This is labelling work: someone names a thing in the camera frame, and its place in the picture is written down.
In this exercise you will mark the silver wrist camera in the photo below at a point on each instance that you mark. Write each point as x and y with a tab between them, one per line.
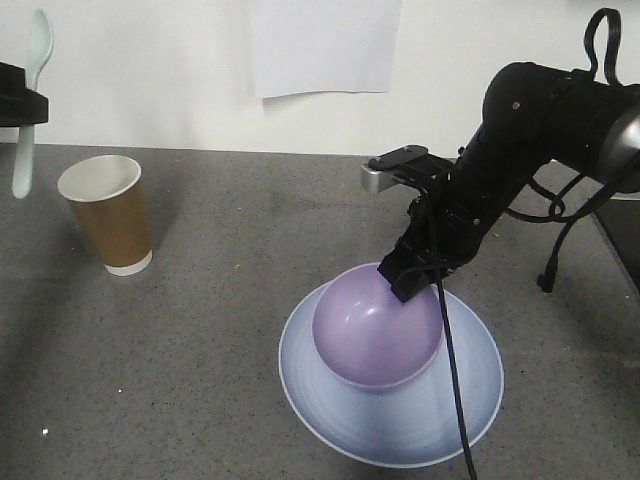
380	172

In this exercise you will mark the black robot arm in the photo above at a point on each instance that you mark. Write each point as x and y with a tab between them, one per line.
532	114

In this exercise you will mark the mint green plastic spoon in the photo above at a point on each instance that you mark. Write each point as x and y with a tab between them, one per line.
40	49

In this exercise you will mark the brown paper cup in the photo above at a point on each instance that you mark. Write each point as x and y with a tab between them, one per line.
106	194

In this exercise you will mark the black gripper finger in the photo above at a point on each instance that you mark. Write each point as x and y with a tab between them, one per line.
399	266
29	109
428	275
12	79

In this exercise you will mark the white paper sheet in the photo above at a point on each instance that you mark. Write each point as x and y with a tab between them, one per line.
301	47

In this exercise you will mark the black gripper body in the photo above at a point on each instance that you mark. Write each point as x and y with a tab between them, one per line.
459	202

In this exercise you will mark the white round plate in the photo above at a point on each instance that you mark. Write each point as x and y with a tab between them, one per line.
408	426

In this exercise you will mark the lilac plastic bowl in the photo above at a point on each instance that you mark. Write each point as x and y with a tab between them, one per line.
369	338

